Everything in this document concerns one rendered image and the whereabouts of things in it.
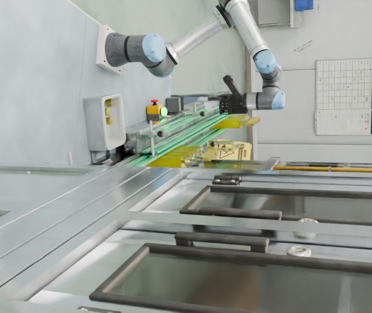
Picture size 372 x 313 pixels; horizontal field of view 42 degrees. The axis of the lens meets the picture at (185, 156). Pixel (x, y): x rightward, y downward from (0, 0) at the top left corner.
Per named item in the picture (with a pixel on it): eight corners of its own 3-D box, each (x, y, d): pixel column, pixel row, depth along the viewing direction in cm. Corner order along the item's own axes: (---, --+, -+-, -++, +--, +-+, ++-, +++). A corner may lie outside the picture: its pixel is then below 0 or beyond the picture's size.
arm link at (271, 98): (285, 93, 202) (285, 112, 200) (260, 94, 206) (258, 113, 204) (283, 86, 195) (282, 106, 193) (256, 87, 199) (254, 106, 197)
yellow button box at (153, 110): (146, 118, 258) (159, 118, 255) (145, 105, 256) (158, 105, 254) (151, 117, 264) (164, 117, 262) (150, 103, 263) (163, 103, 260)
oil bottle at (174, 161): (144, 169, 226) (187, 171, 219) (143, 158, 225) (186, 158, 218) (149, 166, 231) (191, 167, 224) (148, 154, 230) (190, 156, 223)
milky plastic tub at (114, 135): (89, 151, 204) (107, 151, 201) (84, 98, 199) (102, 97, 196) (109, 143, 220) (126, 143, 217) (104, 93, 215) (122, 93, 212)
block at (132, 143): (123, 153, 220) (137, 154, 218) (122, 133, 218) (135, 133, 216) (127, 151, 224) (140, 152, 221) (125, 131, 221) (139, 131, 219)
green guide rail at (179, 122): (140, 137, 221) (156, 137, 218) (140, 135, 220) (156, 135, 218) (235, 95, 380) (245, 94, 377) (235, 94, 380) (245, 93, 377)
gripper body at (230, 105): (217, 114, 205) (245, 114, 201) (217, 94, 203) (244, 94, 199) (222, 112, 212) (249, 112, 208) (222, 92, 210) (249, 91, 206)
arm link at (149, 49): (128, 30, 208) (158, 28, 203) (141, 44, 220) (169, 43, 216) (125, 55, 205) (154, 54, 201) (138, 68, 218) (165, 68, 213)
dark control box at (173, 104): (166, 112, 283) (179, 111, 280) (164, 98, 281) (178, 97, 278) (171, 109, 291) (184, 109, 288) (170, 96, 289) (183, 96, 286)
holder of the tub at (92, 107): (90, 163, 206) (106, 163, 203) (83, 98, 200) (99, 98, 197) (109, 154, 221) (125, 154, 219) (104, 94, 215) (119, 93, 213)
